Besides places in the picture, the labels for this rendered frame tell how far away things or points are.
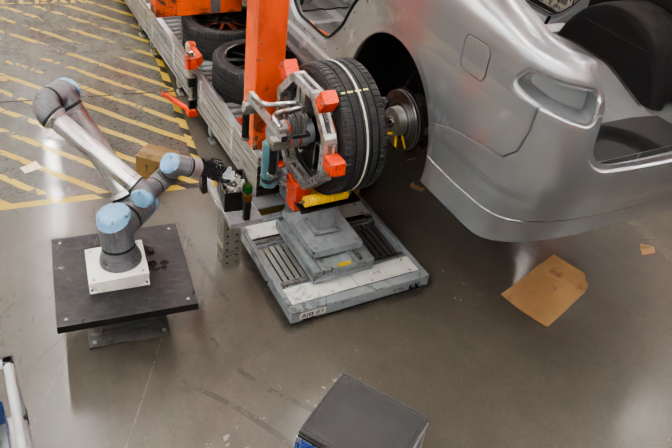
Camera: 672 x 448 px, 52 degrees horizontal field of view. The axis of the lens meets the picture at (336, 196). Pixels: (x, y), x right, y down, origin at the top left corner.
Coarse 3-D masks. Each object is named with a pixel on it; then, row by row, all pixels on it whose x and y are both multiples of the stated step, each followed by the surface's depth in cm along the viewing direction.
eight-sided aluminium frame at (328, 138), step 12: (300, 72) 326; (288, 84) 333; (300, 84) 321; (312, 84) 319; (288, 96) 347; (312, 96) 311; (276, 108) 352; (324, 132) 309; (324, 144) 310; (288, 156) 354; (288, 168) 353; (300, 168) 350; (300, 180) 342; (312, 180) 330; (324, 180) 322
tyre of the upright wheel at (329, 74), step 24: (312, 72) 325; (336, 72) 317; (360, 72) 322; (336, 120) 313; (360, 120) 311; (384, 120) 317; (360, 144) 313; (384, 144) 320; (360, 168) 322; (336, 192) 334
